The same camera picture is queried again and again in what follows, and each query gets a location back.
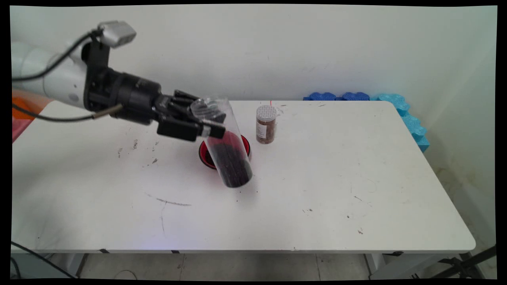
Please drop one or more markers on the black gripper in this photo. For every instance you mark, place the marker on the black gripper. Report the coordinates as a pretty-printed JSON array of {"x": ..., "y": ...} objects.
[{"x": 126, "y": 97}]

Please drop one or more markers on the clear plastic jar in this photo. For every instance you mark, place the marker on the clear plastic jar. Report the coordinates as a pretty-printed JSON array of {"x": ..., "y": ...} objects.
[{"x": 233, "y": 136}]

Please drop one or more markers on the black seeds pile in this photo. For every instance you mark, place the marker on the black seeds pile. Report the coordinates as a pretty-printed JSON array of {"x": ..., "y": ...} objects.
[{"x": 233, "y": 166}]

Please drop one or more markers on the red bowl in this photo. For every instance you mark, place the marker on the red bowl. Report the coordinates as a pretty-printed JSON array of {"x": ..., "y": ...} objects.
[{"x": 204, "y": 154}]

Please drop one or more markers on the white-lidded brown spice jar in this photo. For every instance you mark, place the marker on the white-lidded brown spice jar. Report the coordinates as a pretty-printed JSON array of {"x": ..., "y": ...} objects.
[{"x": 266, "y": 130}]

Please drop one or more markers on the orange object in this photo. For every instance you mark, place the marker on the orange object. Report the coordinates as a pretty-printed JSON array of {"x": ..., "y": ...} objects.
[{"x": 20, "y": 113}]

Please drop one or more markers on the white table leg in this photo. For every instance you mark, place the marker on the white table leg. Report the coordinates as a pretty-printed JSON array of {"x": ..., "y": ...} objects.
[{"x": 73, "y": 263}]

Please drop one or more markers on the light blue foam mat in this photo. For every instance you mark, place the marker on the light blue foam mat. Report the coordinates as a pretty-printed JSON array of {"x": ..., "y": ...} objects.
[{"x": 412, "y": 122}]

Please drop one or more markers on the black tripod leg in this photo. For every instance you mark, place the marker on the black tripod leg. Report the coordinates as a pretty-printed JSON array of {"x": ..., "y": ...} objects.
[{"x": 481, "y": 254}]

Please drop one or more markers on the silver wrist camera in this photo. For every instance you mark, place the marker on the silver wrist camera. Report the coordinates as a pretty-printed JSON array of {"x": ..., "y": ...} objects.
[{"x": 117, "y": 35}]

